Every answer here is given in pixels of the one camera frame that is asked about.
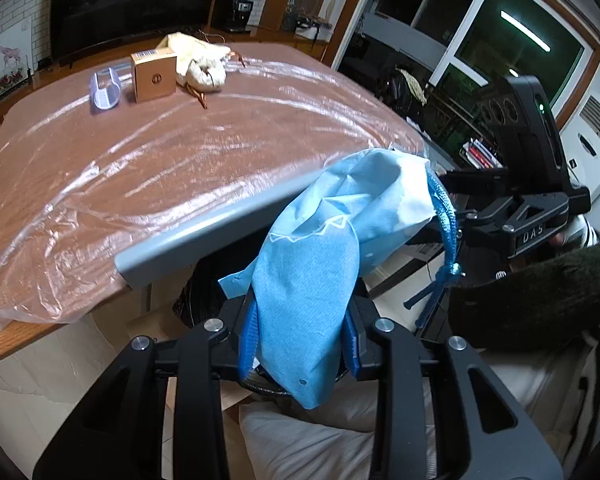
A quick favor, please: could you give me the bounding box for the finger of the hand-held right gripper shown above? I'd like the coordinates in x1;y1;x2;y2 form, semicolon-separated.
437;169;518;196
457;194;567;258

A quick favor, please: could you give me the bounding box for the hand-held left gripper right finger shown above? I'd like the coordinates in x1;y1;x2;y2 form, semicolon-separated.
342;290;566;480

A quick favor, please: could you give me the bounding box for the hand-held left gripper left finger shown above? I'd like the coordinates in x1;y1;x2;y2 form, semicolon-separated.
32;300;261;480

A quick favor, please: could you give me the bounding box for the blue drawstring bag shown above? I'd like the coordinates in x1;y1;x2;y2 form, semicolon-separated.
217;149;466;408

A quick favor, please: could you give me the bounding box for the person's right forearm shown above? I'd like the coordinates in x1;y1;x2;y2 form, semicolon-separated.
447;212;600;352

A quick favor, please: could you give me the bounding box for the row of books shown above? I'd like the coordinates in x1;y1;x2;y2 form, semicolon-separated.
460;135;504;169

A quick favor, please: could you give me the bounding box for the dark carved wooden bench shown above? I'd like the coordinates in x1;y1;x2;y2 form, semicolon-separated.
430;85;522;161

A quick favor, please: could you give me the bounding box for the black plastic bag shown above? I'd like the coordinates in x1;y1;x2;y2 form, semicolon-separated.
172;260;246;331

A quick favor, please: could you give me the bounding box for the white air conditioner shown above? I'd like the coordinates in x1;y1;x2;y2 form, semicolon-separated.
560;92;600;202

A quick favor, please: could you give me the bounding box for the patterned cloth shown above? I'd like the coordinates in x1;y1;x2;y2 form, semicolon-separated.
400;69;427;107

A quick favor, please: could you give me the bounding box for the large glass window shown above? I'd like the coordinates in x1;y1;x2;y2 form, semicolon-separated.
360;0;600;126

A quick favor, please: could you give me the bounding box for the dark wooden chair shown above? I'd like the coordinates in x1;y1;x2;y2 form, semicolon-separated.
379;67;431;117

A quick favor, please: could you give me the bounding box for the clear plastic table sheet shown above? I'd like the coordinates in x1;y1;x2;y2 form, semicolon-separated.
0;42;431;361

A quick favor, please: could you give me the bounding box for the dark ornament on white base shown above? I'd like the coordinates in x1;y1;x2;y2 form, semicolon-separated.
294;14;333;41

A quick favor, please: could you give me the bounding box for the brown cardboard box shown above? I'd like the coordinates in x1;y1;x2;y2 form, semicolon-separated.
131;54;177;105

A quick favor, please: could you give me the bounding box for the clear plastic holder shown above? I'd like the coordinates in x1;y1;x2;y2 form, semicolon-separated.
89;66;124;112

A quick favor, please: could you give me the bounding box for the black coffee machine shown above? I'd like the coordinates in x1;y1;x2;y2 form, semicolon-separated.
228;0;255;34

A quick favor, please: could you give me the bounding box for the black container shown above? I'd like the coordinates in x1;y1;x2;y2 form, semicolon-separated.
212;0;232;31

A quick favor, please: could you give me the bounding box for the black flat television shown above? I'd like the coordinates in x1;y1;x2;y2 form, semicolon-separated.
49;0;226;62

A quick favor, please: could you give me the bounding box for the giraffe picture board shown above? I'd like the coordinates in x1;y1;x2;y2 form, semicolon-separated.
0;15;35;102

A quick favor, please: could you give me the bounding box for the yellow drawstring bag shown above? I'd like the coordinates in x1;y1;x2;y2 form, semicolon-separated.
160;32;248;110

